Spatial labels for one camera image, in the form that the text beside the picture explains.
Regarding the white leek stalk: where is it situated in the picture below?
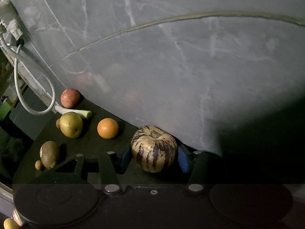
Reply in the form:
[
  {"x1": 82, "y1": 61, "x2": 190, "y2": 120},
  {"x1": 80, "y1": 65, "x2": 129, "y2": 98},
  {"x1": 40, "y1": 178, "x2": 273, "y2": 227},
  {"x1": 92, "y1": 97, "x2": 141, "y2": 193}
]
[{"x1": 55, "y1": 106, "x2": 92, "y2": 119}]

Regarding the striped pepino melon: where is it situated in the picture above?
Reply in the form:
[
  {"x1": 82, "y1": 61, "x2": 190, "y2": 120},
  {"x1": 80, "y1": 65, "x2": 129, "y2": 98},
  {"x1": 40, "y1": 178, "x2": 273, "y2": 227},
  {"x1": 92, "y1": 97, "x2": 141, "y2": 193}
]
[{"x1": 131, "y1": 125, "x2": 178, "y2": 173}]

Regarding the orange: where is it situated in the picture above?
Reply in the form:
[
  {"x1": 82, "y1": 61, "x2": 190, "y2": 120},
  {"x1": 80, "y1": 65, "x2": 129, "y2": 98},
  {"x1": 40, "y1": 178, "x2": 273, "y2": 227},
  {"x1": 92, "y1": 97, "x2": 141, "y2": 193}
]
[{"x1": 97, "y1": 118, "x2": 118, "y2": 139}]

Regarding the brown kiwi with sticker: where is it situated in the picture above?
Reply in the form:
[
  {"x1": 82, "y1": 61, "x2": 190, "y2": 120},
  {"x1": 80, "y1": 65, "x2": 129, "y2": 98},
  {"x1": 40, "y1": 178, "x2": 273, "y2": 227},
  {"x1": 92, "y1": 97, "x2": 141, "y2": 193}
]
[{"x1": 40, "y1": 141, "x2": 59, "y2": 169}]

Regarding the white cable loop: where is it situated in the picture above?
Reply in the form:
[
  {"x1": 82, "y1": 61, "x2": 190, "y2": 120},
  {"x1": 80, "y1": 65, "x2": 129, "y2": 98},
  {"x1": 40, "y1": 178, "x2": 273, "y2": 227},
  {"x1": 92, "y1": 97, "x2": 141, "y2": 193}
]
[{"x1": 0, "y1": 38, "x2": 56, "y2": 116}]

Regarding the yellow lemon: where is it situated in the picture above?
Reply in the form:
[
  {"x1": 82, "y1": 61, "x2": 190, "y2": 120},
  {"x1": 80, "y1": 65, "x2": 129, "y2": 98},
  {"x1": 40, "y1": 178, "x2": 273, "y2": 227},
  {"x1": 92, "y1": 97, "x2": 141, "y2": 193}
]
[{"x1": 3, "y1": 218, "x2": 20, "y2": 229}]

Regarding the yellow-green pear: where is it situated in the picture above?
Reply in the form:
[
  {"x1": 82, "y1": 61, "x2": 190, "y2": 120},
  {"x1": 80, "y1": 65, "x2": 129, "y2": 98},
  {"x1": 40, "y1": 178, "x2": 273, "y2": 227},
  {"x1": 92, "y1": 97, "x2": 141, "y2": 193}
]
[{"x1": 59, "y1": 112, "x2": 83, "y2": 139}]

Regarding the red apple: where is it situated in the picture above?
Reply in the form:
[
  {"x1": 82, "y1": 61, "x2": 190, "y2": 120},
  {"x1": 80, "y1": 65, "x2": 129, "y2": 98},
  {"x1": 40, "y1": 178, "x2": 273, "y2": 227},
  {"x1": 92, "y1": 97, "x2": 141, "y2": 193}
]
[{"x1": 60, "y1": 88, "x2": 81, "y2": 109}]

